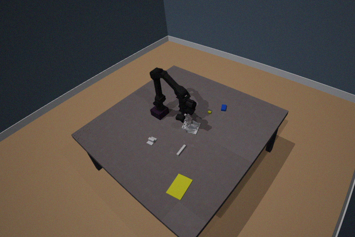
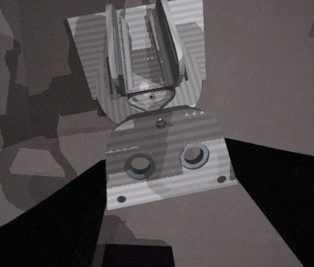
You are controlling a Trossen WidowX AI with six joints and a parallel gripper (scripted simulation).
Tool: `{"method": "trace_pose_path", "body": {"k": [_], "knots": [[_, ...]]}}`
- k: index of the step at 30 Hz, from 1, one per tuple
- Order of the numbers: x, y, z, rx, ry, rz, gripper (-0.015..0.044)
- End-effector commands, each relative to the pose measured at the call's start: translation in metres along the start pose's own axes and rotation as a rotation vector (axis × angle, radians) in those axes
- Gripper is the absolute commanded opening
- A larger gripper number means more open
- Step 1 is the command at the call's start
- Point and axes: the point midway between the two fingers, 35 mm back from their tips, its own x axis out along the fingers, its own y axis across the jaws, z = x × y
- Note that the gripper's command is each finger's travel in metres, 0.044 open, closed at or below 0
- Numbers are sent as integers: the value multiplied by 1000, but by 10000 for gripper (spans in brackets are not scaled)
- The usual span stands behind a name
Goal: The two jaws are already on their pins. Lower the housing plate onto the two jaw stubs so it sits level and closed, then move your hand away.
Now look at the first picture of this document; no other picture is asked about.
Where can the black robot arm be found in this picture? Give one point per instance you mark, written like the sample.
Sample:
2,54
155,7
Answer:
179,91

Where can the yellow flat plate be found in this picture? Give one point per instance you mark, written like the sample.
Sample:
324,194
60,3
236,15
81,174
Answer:
179,186

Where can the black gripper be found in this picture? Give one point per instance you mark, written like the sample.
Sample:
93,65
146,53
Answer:
181,116

